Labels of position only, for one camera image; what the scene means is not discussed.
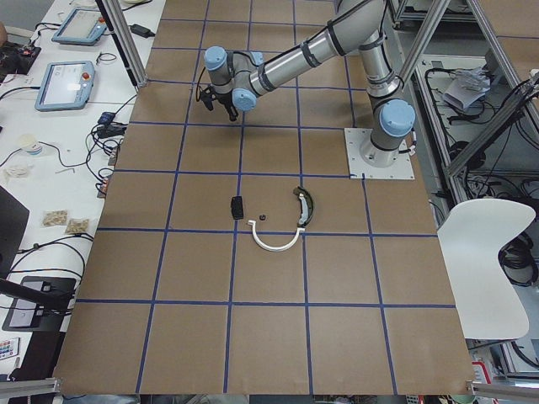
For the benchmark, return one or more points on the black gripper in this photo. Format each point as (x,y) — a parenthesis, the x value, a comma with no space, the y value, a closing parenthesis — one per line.
(226,102)

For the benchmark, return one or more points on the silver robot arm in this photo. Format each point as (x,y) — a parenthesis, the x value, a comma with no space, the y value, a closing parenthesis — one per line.
(239,78)

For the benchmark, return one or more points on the small black plastic block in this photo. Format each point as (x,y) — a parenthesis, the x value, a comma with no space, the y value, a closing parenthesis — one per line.
(237,210)

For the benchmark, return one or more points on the black power adapter brick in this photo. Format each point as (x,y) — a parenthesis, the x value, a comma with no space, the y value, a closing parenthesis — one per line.
(142,31)

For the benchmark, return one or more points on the olive curved brake shoe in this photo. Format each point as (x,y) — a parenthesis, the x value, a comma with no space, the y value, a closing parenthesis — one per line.
(307,206)

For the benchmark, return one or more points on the brown paper table cover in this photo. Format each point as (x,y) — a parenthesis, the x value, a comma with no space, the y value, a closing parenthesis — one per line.
(178,298)

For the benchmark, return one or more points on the far blue teach pendant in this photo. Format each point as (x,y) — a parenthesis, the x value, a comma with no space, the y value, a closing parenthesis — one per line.
(81,27)

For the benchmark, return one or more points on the blue teach pendant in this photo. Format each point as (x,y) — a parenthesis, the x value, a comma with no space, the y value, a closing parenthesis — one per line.
(81,27)
(65,86)

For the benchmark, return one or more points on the near blue teach pendant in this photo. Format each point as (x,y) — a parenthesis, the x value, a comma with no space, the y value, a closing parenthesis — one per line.
(65,86)

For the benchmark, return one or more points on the white plastic chair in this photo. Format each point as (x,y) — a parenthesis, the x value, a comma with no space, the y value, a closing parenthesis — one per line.
(470,238)

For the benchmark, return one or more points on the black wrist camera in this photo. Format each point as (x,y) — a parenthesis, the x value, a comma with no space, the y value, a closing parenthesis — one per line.
(206,96)

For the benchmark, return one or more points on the white curved plastic bracket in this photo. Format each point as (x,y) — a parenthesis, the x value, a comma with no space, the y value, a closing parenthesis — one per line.
(275,243)

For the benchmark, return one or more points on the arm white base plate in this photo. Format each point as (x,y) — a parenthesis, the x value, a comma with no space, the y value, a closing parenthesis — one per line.
(365,161)

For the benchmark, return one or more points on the aluminium frame post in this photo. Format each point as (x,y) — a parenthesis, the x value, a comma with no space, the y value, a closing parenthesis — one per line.
(125,45)

